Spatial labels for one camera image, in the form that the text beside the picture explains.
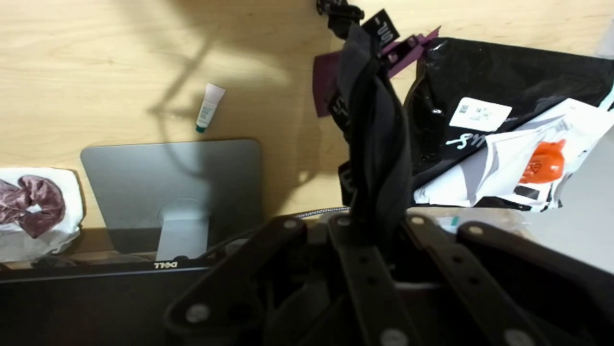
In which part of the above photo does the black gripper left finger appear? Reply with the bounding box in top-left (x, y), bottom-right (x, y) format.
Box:
top-left (161, 211), bottom-right (418, 346)

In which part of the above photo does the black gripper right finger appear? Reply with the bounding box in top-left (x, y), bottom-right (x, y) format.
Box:
top-left (389, 213), bottom-right (614, 346)

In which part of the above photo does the grey flat device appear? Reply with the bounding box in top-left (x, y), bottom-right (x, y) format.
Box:
top-left (408, 126), bottom-right (614, 274)

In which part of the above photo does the white plastic bag orange print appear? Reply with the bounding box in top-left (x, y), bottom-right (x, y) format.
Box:
top-left (412, 94), bottom-right (614, 211)

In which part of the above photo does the grey monitor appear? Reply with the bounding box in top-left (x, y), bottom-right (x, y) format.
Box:
top-left (80, 138), bottom-right (265, 263)

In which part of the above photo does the white tube with coloured cap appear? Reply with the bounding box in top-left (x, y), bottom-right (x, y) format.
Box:
top-left (194, 80), bottom-right (228, 134)

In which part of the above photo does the black computer monitor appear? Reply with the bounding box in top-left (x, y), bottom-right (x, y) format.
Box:
top-left (0, 253), bottom-right (217, 346)

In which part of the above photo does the purple cloth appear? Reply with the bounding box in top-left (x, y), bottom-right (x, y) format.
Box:
top-left (312, 25), bottom-right (443, 119)

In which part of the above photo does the maroon velvet scrunchie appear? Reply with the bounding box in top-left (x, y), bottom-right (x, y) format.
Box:
top-left (0, 173), bottom-right (67, 240)

